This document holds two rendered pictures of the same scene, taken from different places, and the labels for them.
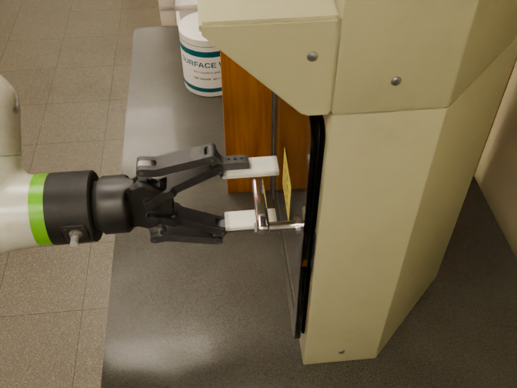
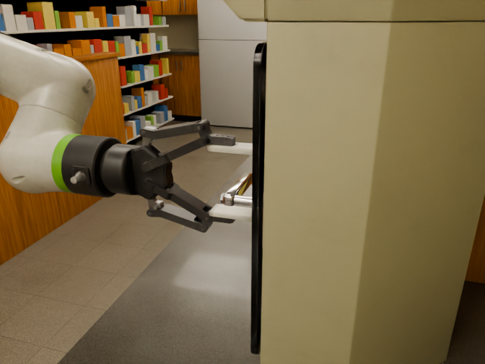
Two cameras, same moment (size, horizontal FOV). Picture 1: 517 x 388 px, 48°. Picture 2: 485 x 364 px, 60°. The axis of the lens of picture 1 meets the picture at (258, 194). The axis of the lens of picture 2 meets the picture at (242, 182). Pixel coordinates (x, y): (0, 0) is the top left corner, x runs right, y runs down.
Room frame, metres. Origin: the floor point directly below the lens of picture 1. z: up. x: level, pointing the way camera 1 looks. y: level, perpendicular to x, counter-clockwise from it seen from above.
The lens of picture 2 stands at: (0.03, -0.21, 1.41)
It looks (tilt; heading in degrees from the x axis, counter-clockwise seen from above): 22 degrees down; 23
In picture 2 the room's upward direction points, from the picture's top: straight up
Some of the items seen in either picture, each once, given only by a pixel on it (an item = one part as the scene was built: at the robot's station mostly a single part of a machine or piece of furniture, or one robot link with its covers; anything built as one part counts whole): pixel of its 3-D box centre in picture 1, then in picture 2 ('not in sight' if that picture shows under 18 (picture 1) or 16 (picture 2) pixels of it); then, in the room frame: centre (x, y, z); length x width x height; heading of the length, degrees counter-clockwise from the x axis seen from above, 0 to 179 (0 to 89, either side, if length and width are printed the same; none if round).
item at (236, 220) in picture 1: (250, 219); (235, 212); (0.53, 0.01, 1.15); 0.07 x 0.03 x 0.01; 96
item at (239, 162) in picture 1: (228, 157); (216, 133); (0.53, 0.04, 1.27); 0.05 x 0.01 x 0.03; 96
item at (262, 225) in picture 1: (273, 205); (250, 190); (0.51, -0.02, 1.20); 0.10 x 0.05 x 0.03; 5
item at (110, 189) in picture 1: (136, 202); (141, 170); (0.51, 0.16, 1.20); 0.09 x 0.07 x 0.08; 96
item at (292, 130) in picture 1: (288, 171); (283, 180); (0.58, -0.04, 1.19); 0.30 x 0.01 x 0.40; 5
